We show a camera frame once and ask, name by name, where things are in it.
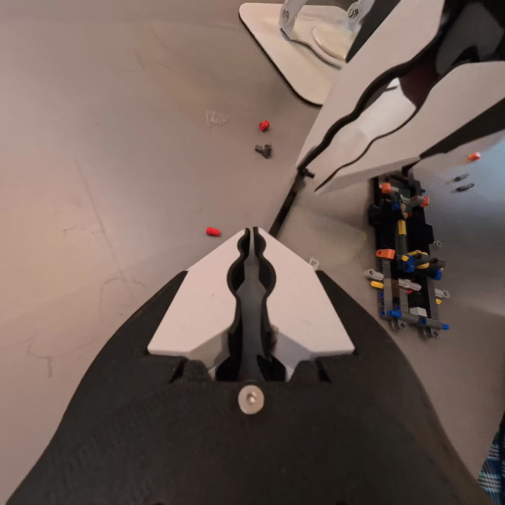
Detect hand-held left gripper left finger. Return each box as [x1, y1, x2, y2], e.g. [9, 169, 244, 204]
[146, 228, 251, 381]

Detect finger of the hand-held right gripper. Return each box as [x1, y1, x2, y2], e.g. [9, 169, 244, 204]
[314, 60, 505, 195]
[295, 0, 447, 171]

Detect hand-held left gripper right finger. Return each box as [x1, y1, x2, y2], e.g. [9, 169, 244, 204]
[253, 227, 356, 381]

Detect black lego rack gear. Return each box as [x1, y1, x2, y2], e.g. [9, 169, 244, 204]
[269, 167, 315, 238]

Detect black lego chassis assembly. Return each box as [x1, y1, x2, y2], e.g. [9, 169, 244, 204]
[368, 173, 451, 341]

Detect white stand base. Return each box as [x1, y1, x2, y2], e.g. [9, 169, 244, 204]
[238, 2, 356, 107]

